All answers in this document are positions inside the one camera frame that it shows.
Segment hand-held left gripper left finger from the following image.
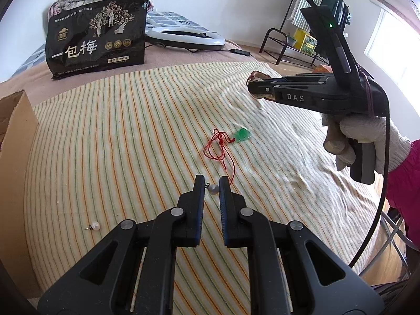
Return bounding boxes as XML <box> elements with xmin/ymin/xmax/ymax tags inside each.
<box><xmin>38</xmin><ymin>175</ymin><xmax>206</xmax><ymax>315</ymax></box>

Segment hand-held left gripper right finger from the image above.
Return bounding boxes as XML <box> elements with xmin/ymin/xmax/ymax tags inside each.
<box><xmin>219</xmin><ymin>176</ymin><xmax>385</xmax><ymax>315</ymax></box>

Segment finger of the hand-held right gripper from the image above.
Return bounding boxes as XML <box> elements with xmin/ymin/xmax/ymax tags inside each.
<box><xmin>259</xmin><ymin>72</ymin><xmax>333</xmax><ymax>85</ymax></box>
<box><xmin>247</xmin><ymin>79</ymin><xmax>330</xmax><ymax>110</ymax></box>

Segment brown wrist watch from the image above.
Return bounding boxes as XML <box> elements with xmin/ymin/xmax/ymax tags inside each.
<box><xmin>249</xmin><ymin>70</ymin><xmax>276</xmax><ymax>102</ymax></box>

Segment cardboard box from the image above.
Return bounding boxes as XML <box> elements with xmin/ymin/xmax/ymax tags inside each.
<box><xmin>0</xmin><ymin>90</ymin><xmax>43</xmax><ymax>302</ymax></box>

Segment person's right forearm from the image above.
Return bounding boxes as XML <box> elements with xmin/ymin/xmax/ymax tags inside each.
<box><xmin>385</xmin><ymin>139</ymin><xmax>420</xmax><ymax>246</ymax></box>

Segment person's right hand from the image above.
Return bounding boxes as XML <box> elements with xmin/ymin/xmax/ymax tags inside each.
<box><xmin>322</xmin><ymin>112</ymin><xmax>412</xmax><ymax>174</ymax></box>

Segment yellow box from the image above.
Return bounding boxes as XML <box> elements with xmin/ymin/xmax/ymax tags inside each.
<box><xmin>293</xmin><ymin>29</ymin><xmax>317</xmax><ymax>54</ymax></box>

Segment black metal clothes rack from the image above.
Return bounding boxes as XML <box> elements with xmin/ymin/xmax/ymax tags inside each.
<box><xmin>261</xmin><ymin>0</ymin><xmax>351</xmax><ymax>66</ymax></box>

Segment bright window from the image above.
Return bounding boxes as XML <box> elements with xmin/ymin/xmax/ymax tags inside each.
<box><xmin>364</xmin><ymin>0</ymin><xmax>420</xmax><ymax>92</ymax></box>

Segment dark hanging clothes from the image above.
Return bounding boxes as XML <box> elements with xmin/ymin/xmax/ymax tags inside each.
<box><xmin>320</xmin><ymin>0</ymin><xmax>351</xmax><ymax>36</ymax></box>

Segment striped yellow cloth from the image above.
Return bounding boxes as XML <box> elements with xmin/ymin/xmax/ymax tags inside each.
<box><xmin>24</xmin><ymin>61</ymin><xmax>384</xmax><ymax>315</ymax></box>

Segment black printed snack bag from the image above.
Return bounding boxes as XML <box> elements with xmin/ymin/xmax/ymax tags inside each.
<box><xmin>45</xmin><ymin>0</ymin><xmax>150</xmax><ymax>81</ymax></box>

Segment green pendant on red string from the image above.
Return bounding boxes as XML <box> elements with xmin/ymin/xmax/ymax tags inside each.
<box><xmin>203</xmin><ymin>128</ymin><xmax>251</xmax><ymax>184</ymax></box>

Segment white ring light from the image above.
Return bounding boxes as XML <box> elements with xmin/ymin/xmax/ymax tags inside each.
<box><xmin>144</xmin><ymin>26</ymin><xmax>226</xmax><ymax>52</ymax></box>

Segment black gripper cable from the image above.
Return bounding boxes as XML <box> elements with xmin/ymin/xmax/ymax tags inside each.
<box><xmin>348</xmin><ymin>98</ymin><xmax>392</xmax><ymax>269</ymax></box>

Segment metal chair frame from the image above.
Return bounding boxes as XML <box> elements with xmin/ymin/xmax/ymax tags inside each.
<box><xmin>381</xmin><ymin>210</ymin><xmax>412</xmax><ymax>276</ymax></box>

